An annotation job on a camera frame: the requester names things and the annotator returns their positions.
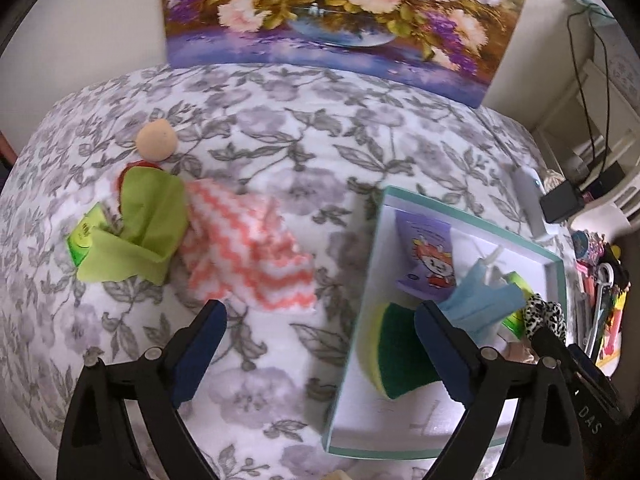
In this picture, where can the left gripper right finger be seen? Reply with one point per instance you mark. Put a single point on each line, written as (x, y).
(544, 440)

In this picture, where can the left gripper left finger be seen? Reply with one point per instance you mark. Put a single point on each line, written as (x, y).
(98, 441)

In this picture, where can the leopard print scrunchie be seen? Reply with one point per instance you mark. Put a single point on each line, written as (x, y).
(539, 313)

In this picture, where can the blue face mask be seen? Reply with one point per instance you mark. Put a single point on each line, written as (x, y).
(476, 307)

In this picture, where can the small green tissue pack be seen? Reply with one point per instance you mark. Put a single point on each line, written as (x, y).
(79, 242)

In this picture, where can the pink white chevron cloth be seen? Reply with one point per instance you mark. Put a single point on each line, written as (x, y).
(238, 246)

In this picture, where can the lime green cloth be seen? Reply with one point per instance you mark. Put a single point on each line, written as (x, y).
(152, 212)

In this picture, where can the beige makeup sponge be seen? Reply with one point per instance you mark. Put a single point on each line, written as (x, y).
(156, 141)

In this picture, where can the pink beige scrunchie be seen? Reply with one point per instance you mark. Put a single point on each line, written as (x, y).
(520, 351)

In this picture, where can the green tissue pack in box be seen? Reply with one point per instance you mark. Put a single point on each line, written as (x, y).
(514, 322)

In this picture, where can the pile of colourful stationery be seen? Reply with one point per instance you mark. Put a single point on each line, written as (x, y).
(604, 286)

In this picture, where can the floral grey white tablecloth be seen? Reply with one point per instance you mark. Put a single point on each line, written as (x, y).
(325, 144)

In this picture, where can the black power adapter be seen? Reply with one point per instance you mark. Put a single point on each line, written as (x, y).
(561, 203)

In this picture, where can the green yellow scrub sponge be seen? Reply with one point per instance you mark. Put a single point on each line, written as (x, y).
(393, 357)

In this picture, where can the white box with teal rim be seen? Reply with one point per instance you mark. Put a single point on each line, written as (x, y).
(366, 426)

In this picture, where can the white power strip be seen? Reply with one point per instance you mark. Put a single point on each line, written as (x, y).
(529, 190)

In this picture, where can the purple cartoon tissue pack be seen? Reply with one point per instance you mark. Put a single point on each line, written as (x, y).
(429, 273)

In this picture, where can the floral painting canvas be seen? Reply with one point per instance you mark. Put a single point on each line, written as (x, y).
(449, 47)

